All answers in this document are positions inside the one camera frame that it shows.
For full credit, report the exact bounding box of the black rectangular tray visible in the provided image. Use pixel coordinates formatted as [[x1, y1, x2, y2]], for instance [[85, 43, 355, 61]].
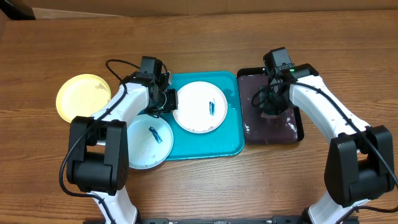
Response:
[[237, 67, 304, 145]]

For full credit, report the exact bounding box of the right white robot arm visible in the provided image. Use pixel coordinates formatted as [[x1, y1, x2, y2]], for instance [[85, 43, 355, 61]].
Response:
[[251, 47, 397, 223]]

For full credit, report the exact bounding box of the light blue plate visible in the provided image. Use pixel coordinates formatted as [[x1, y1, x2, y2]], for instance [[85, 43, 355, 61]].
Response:
[[127, 114, 174, 170]]

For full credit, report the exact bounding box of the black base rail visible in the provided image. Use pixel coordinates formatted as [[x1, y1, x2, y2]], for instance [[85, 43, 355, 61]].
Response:
[[83, 214, 360, 224]]

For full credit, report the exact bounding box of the green sponge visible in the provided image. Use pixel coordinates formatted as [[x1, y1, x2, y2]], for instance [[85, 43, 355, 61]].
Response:
[[261, 113, 279, 119]]

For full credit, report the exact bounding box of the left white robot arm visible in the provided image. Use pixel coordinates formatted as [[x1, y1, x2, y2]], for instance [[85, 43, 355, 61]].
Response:
[[58, 56, 178, 223]]

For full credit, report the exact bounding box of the pink white plate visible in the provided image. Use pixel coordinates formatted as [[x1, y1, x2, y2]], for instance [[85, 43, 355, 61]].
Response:
[[173, 82, 228, 134]]

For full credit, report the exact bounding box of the yellow plate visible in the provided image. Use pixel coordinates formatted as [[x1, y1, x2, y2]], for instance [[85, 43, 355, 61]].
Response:
[[56, 73, 111, 123]]

